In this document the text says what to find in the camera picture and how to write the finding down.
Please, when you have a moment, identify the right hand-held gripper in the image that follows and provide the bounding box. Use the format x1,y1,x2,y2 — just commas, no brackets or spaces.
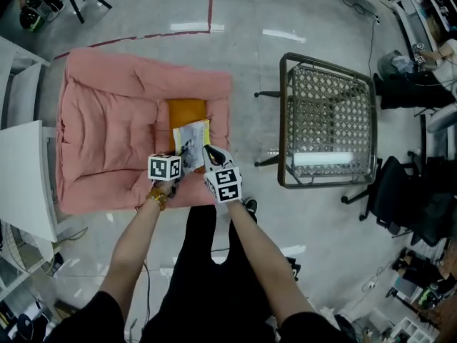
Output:
202,144,244,205

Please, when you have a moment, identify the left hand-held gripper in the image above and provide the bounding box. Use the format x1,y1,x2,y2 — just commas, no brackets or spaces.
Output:
147,140,195,197

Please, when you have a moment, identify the yellow white magazine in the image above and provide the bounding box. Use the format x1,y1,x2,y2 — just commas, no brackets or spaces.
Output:
172,119,212,173

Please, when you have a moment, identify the pink cushioned armchair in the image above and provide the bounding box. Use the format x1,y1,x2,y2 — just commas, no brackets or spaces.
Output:
55,47,235,216

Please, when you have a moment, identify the person's right forearm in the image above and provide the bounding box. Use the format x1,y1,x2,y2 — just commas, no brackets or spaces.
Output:
226,200,315,321

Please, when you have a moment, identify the person's left forearm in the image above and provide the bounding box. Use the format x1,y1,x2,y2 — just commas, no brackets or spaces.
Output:
98,198,164,317

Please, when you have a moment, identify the woven rattan side table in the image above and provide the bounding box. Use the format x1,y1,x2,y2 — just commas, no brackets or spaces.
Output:
253,51,379,190

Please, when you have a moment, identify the person's left hand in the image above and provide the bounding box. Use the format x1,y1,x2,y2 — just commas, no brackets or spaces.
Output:
152,179,173,197

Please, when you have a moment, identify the orange cushion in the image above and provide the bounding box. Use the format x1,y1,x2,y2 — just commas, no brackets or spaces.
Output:
167,98,209,173

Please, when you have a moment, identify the person's right black shoe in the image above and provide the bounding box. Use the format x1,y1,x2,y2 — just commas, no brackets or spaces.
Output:
242,197,258,223

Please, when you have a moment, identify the person's black clothing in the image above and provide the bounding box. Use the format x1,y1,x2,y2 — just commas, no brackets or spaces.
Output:
46,204,358,343

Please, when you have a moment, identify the small black device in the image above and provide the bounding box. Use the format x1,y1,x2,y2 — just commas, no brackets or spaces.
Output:
285,257,303,282

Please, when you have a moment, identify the white desk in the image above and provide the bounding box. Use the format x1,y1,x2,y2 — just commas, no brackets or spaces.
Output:
0,119,58,243

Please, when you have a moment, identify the black office chair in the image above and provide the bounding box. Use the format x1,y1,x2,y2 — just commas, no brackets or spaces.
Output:
341,155,451,248

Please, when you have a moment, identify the black green helmet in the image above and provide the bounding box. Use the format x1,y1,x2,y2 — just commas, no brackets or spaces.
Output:
19,5,47,34

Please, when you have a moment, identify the grey shell chair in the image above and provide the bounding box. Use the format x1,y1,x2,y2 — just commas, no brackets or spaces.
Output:
426,101,457,134

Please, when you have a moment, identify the amber bead bracelet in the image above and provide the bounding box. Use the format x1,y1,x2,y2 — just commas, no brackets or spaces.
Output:
146,187,168,212

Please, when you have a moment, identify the long white wall shelving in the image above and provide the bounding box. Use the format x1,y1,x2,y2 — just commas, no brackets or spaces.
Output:
392,0,457,96

